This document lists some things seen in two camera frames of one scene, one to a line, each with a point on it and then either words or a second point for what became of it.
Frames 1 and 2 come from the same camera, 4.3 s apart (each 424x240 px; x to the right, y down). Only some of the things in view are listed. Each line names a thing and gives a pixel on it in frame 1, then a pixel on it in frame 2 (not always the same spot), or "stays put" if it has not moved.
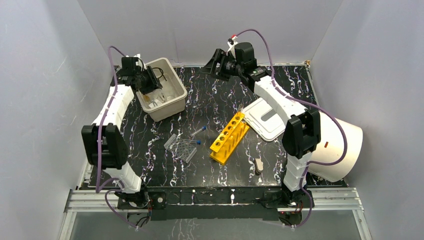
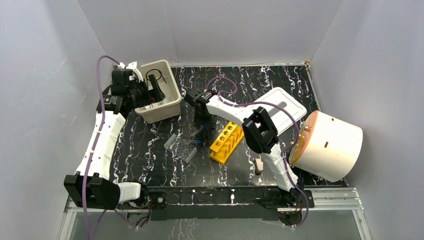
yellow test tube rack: x=230 y=139 stays put
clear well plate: x=183 y=149 stays put
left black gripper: x=154 y=84 -> x=149 y=93
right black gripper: x=220 y=57 -> x=211 y=123
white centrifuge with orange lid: x=331 y=147 stays put
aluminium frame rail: x=90 y=201 stays put
